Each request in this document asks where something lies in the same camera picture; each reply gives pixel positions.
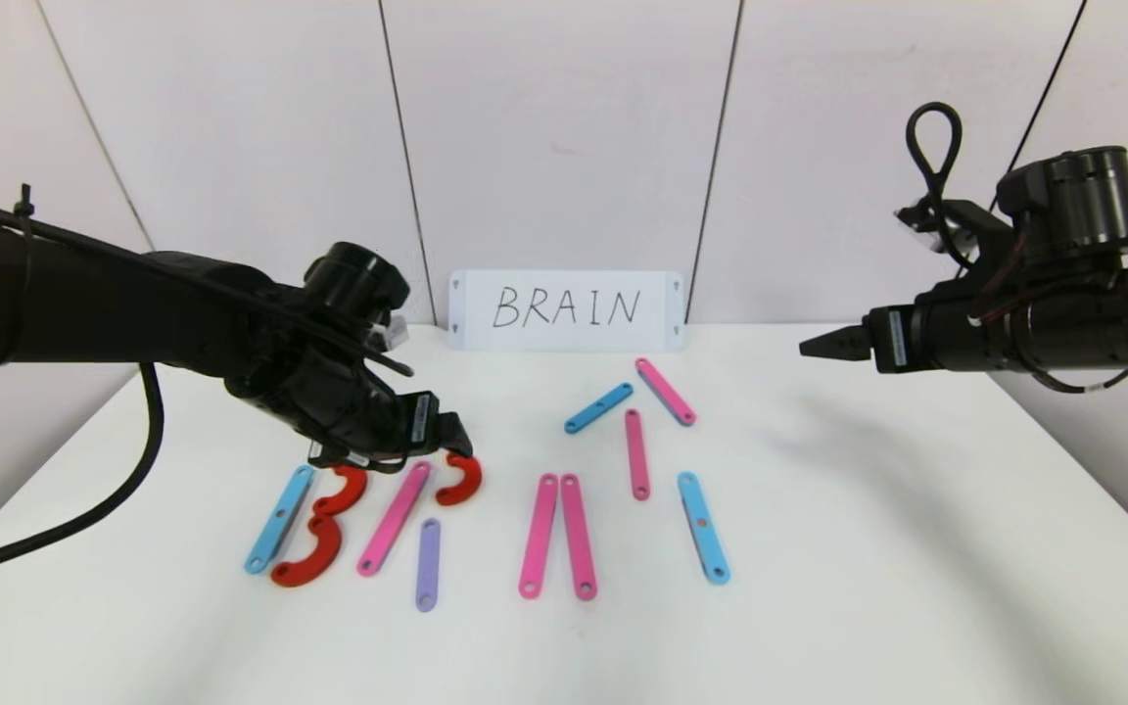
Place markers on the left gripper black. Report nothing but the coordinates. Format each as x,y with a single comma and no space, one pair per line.
421,421

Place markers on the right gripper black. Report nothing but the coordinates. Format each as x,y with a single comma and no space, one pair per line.
892,341

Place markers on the small red curved piece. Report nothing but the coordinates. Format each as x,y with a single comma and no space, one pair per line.
471,485

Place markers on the long pink bar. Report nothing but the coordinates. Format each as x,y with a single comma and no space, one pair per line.
538,537
394,519
579,537
636,455

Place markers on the short purple bar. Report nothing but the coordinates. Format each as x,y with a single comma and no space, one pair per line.
428,565

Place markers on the short blue bar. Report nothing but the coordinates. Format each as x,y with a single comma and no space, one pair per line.
598,408

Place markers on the pink bar with grey underside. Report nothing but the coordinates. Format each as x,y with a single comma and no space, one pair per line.
665,392

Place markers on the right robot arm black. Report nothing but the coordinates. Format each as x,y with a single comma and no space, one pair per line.
1073,313

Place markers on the white BRAIN sign card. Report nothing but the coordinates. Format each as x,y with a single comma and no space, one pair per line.
564,338

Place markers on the long blue bar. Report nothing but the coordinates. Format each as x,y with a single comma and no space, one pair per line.
279,519
703,527

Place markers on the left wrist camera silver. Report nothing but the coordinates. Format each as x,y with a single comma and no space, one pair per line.
394,331

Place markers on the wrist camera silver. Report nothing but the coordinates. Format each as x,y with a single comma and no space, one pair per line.
394,331
926,223

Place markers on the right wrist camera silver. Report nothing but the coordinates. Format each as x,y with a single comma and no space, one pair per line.
926,223

